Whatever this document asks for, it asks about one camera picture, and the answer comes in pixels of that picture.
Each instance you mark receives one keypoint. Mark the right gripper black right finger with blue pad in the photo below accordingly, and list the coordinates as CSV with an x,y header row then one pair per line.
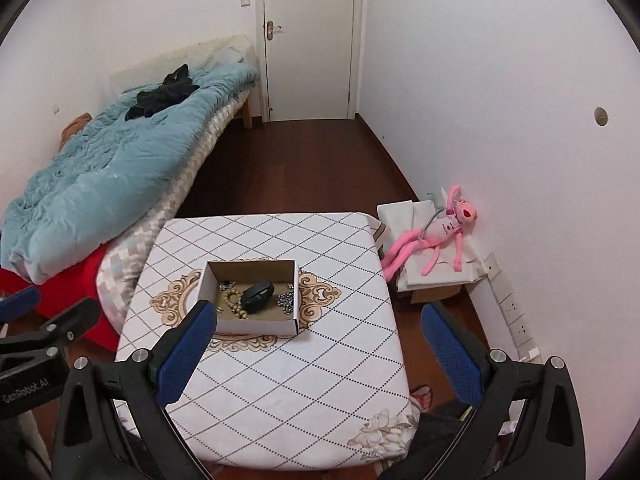
x,y
524,421

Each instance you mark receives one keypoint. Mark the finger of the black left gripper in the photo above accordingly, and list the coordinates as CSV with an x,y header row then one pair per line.
x,y
59,331

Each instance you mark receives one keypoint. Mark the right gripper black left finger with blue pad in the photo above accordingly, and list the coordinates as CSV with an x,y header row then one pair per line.
x,y
113,421

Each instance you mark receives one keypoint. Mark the red cloth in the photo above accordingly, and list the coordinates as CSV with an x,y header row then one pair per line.
x,y
64,290

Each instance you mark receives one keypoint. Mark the grey checked mattress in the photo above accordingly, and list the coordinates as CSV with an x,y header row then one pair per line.
x,y
125,257

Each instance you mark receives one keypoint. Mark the light blue quilt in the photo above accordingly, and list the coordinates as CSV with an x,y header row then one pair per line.
x,y
109,176

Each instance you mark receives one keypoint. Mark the white cardboard box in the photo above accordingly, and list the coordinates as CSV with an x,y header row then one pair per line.
x,y
222,283

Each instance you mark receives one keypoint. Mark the black smart watch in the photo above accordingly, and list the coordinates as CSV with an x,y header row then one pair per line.
x,y
257,296

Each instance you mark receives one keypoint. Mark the pink panther plush toy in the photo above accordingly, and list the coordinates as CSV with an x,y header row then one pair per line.
x,y
448,223

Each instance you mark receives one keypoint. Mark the white cloth covered box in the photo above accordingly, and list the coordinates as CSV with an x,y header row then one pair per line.
x,y
400,217

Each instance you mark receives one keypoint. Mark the black clothes on bed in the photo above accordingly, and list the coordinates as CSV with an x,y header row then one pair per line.
x,y
175,88

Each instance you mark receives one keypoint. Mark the white door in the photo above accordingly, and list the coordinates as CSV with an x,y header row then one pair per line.
x,y
309,54

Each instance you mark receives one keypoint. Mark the white wall sockets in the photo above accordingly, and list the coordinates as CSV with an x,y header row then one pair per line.
x,y
512,311

